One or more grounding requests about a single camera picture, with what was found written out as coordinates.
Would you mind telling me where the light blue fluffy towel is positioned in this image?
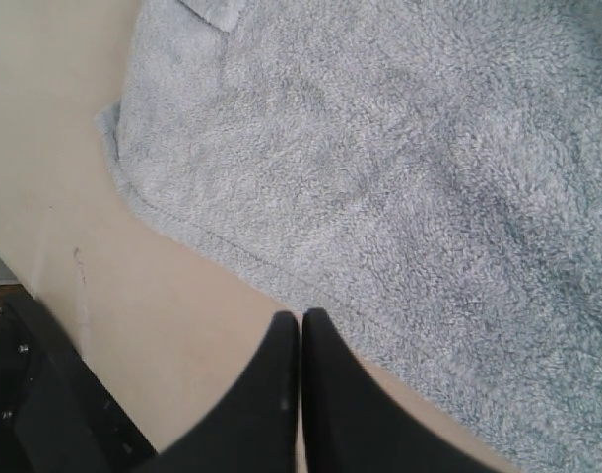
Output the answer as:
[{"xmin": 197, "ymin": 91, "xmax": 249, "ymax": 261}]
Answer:
[{"xmin": 98, "ymin": 1, "xmax": 602, "ymax": 472}]

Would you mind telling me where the black metal frame with screws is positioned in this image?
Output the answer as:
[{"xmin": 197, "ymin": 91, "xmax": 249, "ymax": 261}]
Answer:
[{"xmin": 0, "ymin": 290, "xmax": 157, "ymax": 472}]

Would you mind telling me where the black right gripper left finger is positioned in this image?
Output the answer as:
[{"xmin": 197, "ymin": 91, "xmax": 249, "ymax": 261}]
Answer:
[{"xmin": 136, "ymin": 311, "xmax": 300, "ymax": 472}]

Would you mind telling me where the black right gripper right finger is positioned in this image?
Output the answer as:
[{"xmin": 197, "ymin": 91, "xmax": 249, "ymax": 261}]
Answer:
[{"xmin": 301, "ymin": 308, "xmax": 515, "ymax": 472}]

